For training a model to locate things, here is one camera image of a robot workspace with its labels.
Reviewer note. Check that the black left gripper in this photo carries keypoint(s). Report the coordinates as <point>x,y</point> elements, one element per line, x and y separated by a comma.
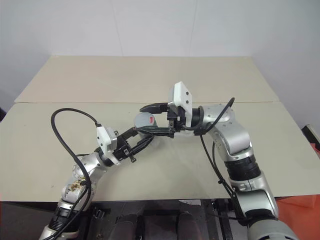
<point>122,151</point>

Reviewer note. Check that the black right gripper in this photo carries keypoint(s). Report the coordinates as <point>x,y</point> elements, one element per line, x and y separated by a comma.
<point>175,120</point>

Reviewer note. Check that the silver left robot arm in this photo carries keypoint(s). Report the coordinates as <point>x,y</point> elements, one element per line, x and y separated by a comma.
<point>86,166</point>

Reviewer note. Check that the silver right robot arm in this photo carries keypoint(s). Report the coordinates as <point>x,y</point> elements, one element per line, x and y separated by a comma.
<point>232,137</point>

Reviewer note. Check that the orange-red cloth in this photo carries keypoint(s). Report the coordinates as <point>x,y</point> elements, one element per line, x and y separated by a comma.
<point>300,210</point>

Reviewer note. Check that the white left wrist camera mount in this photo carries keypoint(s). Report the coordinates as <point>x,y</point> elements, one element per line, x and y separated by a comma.
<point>104,137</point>

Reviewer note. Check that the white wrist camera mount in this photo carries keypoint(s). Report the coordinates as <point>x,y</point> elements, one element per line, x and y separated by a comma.
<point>181,96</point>
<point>104,137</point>

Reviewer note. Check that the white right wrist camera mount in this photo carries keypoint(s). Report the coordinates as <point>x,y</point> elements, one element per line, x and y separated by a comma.
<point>181,96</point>

